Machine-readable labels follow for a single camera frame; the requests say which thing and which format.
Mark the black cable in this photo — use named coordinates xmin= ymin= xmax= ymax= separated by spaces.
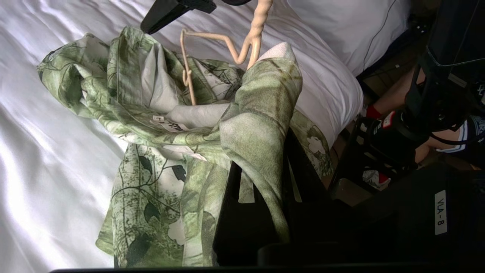
xmin=362 ymin=0 xmax=397 ymax=73

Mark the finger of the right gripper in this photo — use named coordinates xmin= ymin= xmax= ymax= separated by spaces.
xmin=140 ymin=0 xmax=217 ymax=35

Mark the beige plastic hanger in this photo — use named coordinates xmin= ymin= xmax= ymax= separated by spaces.
xmin=180 ymin=0 xmax=274 ymax=107

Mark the green leaf print shirt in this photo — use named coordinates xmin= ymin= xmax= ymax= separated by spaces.
xmin=37 ymin=26 xmax=335 ymax=268

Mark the person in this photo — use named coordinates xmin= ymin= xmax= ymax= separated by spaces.
xmin=360 ymin=64 xmax=485 ymax=191

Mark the white bed sheet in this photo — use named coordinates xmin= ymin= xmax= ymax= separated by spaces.
xmin=0 ymin=0 xmax=266 ymax=273

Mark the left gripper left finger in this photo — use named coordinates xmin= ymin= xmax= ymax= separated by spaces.
xmin=213 ymin=161 xmax=282 ymax=267

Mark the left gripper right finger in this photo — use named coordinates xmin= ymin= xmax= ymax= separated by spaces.
xmin=283 ymin=128 xmax=343 ymax=267

